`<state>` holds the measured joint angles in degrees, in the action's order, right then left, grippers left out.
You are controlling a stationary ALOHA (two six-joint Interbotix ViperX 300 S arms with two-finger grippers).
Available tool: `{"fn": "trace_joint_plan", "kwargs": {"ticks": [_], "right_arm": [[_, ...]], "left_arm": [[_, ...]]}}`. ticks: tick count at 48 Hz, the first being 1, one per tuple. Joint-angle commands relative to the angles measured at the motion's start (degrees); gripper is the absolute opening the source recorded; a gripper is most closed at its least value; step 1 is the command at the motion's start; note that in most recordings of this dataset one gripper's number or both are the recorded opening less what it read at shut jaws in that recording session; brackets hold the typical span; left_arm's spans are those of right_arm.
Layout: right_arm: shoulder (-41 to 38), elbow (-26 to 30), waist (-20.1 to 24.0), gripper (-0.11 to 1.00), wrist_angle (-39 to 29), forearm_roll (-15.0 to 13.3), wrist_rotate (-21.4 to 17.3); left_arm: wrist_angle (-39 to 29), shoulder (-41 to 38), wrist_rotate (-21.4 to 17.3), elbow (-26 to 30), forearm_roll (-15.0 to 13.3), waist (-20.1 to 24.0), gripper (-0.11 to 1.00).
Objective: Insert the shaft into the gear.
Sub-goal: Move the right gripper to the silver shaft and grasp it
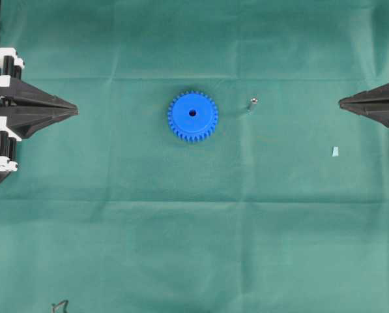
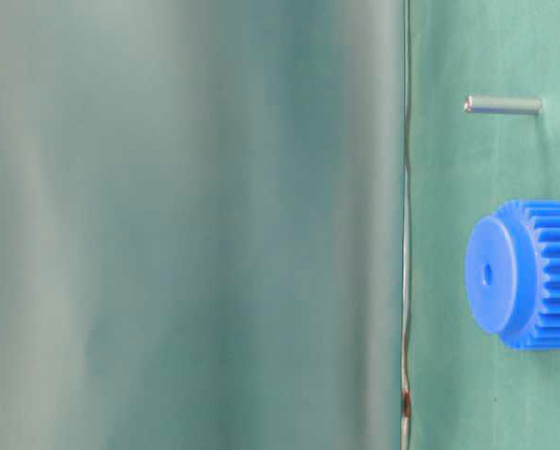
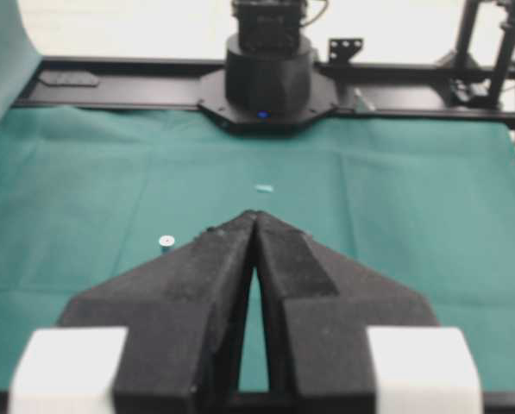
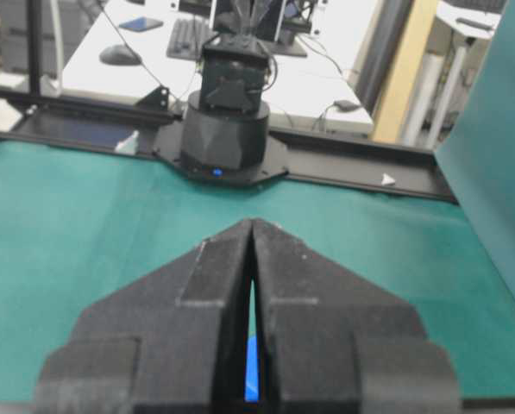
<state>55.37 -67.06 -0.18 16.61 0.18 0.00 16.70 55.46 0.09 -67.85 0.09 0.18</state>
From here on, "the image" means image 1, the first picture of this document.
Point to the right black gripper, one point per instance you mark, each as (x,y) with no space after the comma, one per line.
(377,95)

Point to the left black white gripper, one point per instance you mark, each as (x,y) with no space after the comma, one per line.
(19,123)

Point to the blue plastic gear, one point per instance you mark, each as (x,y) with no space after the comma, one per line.
(192,116)

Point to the light blue tape piece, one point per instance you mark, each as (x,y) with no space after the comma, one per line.
(335,151)

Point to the green table cloth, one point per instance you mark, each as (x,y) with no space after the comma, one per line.
(112,211)

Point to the thin bent wire clip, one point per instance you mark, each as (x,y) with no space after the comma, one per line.
(60,307)

